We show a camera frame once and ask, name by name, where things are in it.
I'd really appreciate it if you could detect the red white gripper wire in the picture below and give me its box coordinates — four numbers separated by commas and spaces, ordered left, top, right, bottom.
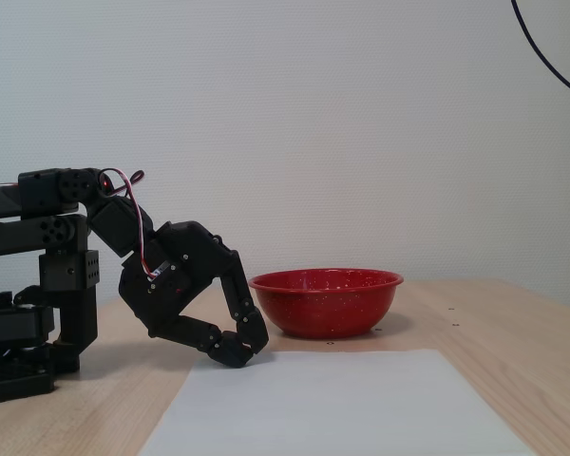
98, 167, 166, 279

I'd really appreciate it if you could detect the red speckled bowl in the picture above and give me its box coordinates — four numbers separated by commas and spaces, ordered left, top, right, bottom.
247, 268, 406, 340

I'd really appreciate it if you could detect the white paper sheet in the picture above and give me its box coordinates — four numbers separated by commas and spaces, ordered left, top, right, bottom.
137, 349, 537, 456

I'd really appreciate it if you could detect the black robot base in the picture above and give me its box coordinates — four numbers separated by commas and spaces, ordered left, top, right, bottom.
0, 287, 83, 406

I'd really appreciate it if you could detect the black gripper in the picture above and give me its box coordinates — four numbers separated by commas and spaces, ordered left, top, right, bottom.
117, 219, 271, 370

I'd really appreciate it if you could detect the black hanging cable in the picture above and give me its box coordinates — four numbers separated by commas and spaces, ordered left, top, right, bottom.
510, 0, 570, 102

